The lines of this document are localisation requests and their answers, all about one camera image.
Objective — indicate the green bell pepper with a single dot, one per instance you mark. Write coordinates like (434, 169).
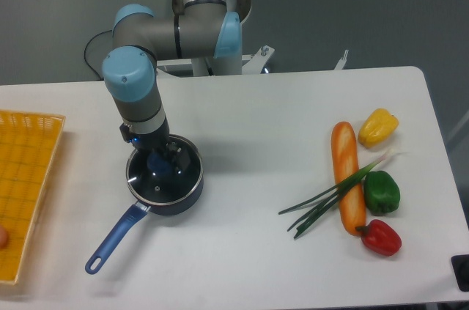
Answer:
(381, 193)

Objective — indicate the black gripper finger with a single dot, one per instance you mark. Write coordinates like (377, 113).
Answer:
(177, 156)
(155, 163)

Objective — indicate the green spring onion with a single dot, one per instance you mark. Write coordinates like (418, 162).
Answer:
(347, 193)

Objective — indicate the red bell pepper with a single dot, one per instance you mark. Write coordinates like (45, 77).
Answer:
(380, 238)

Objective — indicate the blue saucepan with handle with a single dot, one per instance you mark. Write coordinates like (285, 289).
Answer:
(132, 215)

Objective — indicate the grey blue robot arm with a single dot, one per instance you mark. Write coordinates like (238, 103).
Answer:
(206, 28)

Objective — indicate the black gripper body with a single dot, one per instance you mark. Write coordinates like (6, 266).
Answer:
(156, 141)

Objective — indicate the glass lid blue knob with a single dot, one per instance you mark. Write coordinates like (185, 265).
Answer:
(166, 189)

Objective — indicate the yellow woven basket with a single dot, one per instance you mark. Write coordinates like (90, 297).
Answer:
(29, 142)

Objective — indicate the black device at table edge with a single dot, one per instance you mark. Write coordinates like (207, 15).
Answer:
(460, 264)

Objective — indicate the yellow bell pepper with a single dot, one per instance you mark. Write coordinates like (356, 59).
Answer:
(377, 128)

